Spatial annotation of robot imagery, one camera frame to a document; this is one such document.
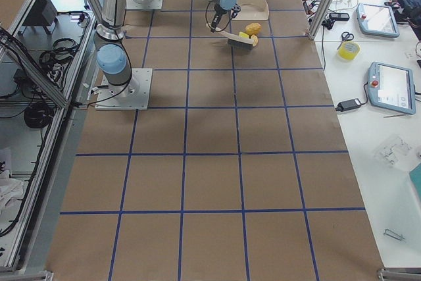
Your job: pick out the black power adapter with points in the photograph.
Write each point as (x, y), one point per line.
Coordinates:
(348, 105)

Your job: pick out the white hand brush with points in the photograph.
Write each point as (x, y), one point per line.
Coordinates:
(235, 40)

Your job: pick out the yellow sponge piece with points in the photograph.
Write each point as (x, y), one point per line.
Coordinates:
(244, 35)

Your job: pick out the yellow tape roll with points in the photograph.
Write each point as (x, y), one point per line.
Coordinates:
(348, 50)

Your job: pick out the black monitor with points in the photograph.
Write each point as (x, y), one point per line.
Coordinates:
(42, 14)

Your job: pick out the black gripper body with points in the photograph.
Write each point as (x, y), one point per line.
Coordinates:
(217, 16)

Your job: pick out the toy croissant piece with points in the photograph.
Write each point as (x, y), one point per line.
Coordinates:
(255, 40)

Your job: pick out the clear plastic bag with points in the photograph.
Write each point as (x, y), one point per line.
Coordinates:
(395, 152)

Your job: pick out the brown toy potato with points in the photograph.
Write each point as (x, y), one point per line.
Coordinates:
(253, 29)

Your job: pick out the beige dustpan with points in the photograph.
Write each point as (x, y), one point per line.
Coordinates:
(253, 10)

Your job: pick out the metal clip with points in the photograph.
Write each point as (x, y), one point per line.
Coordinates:
(394, 235)

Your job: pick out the black handled scissors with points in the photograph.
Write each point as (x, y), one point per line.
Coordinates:
(345, 36)

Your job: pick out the far teach pendant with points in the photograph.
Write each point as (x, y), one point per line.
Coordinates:
(377, 20)

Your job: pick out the aluminium frame post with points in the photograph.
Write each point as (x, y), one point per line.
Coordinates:
(324, 1)

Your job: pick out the near teach pendant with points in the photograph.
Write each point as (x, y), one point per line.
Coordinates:
(391, 87)

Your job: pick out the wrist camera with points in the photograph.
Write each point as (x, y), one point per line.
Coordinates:
(235, 10)

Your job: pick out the teal box corner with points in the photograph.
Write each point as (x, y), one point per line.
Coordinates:
(415, 177)

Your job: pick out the teach pendant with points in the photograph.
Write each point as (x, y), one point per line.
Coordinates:
(377, 20)
(391, 87)

